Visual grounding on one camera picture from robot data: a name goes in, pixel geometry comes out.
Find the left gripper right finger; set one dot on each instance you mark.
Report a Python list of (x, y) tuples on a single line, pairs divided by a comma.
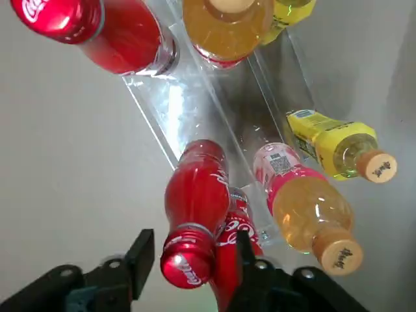
[(276, 292)]

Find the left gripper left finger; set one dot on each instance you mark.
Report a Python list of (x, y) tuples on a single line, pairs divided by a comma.
[(48, 289)]

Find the red cola bottle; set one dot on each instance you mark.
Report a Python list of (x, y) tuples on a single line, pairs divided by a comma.
[(195, 195), (239, 227), (123, 35)]

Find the orange tea bottle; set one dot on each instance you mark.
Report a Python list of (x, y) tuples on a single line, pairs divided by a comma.
[(227, 35), (308, 208)]

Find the clear acrylic bottle tray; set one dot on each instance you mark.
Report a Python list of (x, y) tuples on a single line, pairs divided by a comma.
[(195, 107)]

